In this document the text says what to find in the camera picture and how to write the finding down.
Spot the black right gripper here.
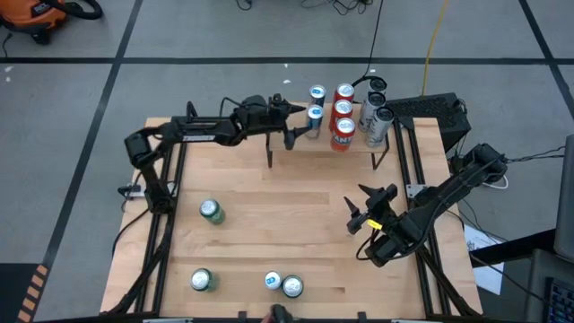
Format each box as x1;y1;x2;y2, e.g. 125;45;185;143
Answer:
343;182;400;236

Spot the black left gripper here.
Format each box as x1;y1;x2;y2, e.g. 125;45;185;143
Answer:
234;92;314;152

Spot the blue silver Red Bull can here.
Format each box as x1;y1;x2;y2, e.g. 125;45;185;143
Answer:
305;104;325;141
309;83;327;109
264;270;283;291

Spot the orange Fanta soda can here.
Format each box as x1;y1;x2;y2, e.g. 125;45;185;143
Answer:
334;83;356;105
329;99;354;132
330;117;358;153

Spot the tall white energy drink can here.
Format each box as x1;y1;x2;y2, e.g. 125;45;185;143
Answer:
365;106;396;149
358;91;387;134
367;76;388;95

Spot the green Sprite soda can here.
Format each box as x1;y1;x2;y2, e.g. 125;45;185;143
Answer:
198;198;227;226
281;274;305;300
190;267;220;293

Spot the wooden shelf with black legs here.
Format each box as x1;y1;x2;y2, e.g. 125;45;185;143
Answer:
265;96;391;171

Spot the black perforated computer case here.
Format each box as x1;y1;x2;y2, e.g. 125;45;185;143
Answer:
385;92;473;154

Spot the black rounded device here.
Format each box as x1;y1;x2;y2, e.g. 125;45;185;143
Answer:
262;303;296;323

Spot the white paper sheet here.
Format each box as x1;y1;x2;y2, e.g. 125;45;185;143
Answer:
464;223;506;296

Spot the dark grey desk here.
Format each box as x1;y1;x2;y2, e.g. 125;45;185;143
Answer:
469;227;574;323

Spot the grey cabinet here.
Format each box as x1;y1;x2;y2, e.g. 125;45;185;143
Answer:
553;133;574;262

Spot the backlit keyboard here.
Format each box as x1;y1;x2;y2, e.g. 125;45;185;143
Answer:
544;276;574;323

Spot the orange shop vacuum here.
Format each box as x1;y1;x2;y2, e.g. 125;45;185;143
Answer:
0;0;68;46

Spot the black mat with orange stripes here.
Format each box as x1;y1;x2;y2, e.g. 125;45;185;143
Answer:
0;262;50;323

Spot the black hanging cable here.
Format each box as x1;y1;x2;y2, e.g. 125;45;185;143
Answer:
351;0;385;90

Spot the white cable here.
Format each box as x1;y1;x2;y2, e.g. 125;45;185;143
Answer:
482;173;510;190

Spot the yellow hanging cable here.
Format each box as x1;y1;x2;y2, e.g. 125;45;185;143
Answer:
421;0;451;98

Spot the black aluminium rail frame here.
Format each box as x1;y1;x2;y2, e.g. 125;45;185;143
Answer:
99;100;483;318

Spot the black vacuum hose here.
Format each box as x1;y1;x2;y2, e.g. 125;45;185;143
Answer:
44;0;104;22

